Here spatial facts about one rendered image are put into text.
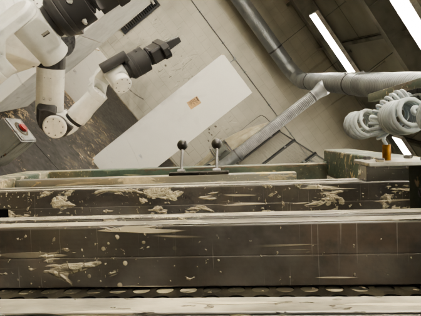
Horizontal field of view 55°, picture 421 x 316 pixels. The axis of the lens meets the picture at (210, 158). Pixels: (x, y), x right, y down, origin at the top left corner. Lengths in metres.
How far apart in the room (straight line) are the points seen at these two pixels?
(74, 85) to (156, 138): 1.83
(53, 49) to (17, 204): 0.32
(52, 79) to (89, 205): 0.68
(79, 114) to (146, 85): 7.93
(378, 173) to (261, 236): 0.41
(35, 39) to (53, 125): 0.58
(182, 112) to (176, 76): 4.42
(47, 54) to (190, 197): 0.41
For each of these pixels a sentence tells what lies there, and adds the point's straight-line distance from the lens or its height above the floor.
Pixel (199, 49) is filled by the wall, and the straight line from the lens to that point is 9.29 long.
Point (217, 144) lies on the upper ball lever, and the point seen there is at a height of 1.52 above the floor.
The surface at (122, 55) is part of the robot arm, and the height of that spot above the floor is 1.46.
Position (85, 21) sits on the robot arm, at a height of 1.50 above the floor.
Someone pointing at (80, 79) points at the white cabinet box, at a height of 0.28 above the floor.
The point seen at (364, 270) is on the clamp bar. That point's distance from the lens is 0.47.
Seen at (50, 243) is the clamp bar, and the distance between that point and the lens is 0.49.
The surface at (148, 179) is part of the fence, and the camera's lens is 1.35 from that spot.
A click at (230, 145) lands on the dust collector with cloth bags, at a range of 6.99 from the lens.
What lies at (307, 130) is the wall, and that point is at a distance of 9.76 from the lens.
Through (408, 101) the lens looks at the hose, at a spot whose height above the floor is 1.86.
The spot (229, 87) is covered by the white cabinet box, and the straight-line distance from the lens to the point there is 4.90.
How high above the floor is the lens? 1.60
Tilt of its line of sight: 5 degrees down
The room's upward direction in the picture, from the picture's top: 52 degrees clockwise
